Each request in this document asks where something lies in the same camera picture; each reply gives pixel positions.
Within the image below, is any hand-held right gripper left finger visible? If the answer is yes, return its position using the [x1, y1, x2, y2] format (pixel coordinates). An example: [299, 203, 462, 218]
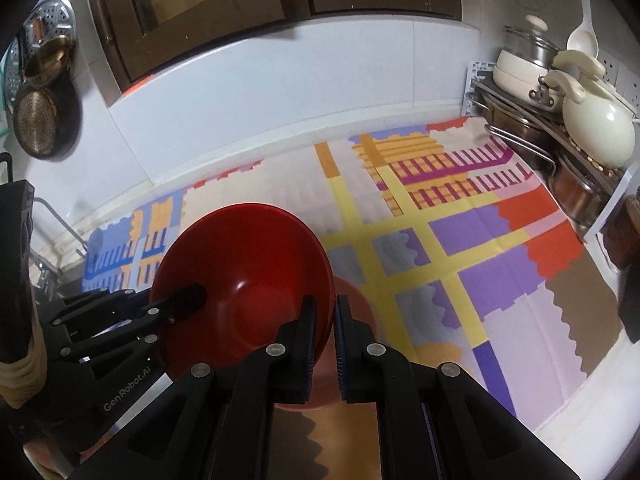
[65, 295, 318, 480]

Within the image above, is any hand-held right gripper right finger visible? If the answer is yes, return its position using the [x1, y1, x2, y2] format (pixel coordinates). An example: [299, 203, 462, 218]
[334, 294, 576, 480]

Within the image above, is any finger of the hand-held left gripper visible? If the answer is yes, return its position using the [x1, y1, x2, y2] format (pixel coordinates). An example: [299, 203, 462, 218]
[60, 282, 208, 356]
[50, 287, 151, 327]

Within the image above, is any pink bowl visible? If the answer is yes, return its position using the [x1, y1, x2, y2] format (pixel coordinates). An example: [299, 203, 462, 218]
[277, 275, 386, 411]

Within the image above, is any red bowl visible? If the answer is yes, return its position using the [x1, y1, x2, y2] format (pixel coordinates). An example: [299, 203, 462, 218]
[150, 203, 335, 378]

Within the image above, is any person's left hand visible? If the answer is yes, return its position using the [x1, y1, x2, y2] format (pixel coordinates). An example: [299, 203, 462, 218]
[0, 332, 50, 408]

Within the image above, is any colourful patterned table mat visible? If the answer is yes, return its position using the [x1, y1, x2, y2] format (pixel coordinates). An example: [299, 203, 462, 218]
[82, 116, 626, 480]

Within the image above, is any black frying pan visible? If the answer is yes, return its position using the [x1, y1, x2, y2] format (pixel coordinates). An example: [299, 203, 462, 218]
[12, 72, 82, 161]

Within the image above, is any small brass pot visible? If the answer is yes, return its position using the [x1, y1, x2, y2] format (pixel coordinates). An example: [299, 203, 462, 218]
[24, 17, 76, 78]

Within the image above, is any steel pot with lid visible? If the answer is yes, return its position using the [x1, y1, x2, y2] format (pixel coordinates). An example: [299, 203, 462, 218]
[487, 105, 556, 171]

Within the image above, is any perforated steel steamer plate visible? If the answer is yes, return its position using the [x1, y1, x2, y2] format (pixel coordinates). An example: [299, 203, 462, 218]
[0, 0, 76, 111]

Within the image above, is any steel pot rack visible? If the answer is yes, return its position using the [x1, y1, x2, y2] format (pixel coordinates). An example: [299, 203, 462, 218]
[467, 77, 631, 226]

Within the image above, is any white plastic stand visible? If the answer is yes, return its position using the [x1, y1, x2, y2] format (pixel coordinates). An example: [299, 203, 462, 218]
[582, 167, 640, 246]

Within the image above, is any white plastic grid rack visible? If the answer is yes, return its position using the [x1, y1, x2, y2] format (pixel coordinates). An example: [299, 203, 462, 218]
[465, 59, 498, 116]

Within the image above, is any glass jar with dark contents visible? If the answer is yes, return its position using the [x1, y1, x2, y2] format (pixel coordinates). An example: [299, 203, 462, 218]
[602, 195, 640, 271]

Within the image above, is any cream pot with glass lid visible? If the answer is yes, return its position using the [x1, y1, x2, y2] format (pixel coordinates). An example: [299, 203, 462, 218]
[492, 14, 566, 113]

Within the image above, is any cream ceramic casserole pot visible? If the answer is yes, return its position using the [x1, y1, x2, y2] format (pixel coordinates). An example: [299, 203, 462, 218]
[542, 49, 637, 170]

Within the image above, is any white ladle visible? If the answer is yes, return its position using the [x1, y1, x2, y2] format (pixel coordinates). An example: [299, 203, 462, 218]
[566, 0, 599, 58]

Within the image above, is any white wall socket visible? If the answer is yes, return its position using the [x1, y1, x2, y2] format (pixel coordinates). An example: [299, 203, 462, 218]
[597, 50, 625, 77]
[619, 66, 640, 106]

